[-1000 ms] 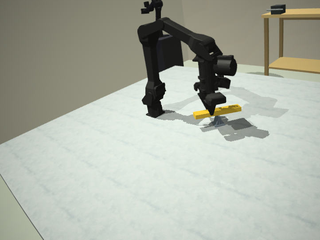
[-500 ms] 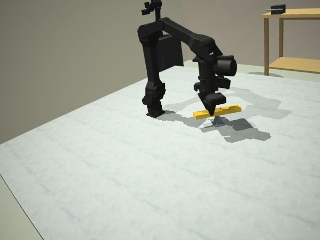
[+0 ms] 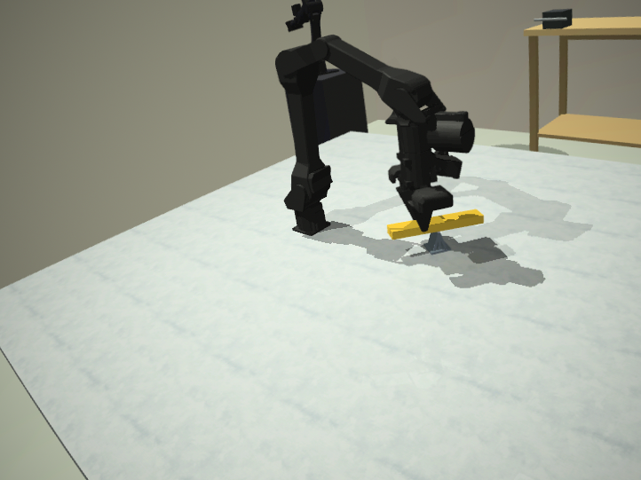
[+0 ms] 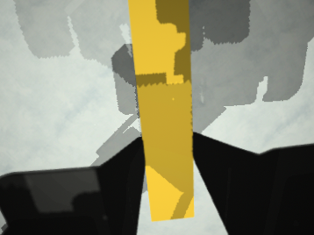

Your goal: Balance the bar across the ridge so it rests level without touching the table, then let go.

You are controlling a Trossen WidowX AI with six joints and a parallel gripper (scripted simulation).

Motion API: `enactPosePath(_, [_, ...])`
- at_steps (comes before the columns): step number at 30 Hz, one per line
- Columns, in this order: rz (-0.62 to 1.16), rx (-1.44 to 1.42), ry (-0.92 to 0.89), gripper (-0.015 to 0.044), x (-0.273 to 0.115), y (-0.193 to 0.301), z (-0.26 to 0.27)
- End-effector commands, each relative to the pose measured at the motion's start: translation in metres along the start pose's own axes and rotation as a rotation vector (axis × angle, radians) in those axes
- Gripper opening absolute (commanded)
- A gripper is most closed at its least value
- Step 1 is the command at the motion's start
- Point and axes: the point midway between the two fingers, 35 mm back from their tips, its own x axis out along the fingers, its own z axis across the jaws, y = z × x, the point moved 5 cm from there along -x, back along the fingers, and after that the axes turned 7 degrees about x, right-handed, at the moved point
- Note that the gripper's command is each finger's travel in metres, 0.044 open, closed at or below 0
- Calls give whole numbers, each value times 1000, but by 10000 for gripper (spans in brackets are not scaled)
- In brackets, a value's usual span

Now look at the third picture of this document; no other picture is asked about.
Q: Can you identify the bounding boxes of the yellow bar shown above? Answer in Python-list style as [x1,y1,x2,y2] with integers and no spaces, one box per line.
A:
[387,209,484,240]

